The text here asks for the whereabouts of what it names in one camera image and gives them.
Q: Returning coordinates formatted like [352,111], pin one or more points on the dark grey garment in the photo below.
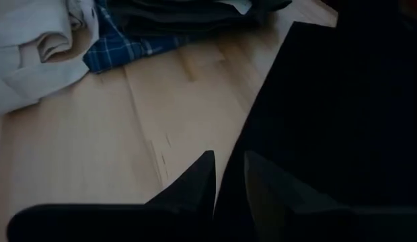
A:
[181,17]

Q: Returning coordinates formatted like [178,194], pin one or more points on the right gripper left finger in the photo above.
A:
[195,191]

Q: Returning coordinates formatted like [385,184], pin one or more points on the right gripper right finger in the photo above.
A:
[279,195]

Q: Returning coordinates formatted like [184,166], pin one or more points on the black garment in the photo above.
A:
[329,117]

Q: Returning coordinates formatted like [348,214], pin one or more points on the blue plaid pajama pants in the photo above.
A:
[114,50]

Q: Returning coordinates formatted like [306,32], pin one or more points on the cream canvas tote bag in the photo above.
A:
[27,67]

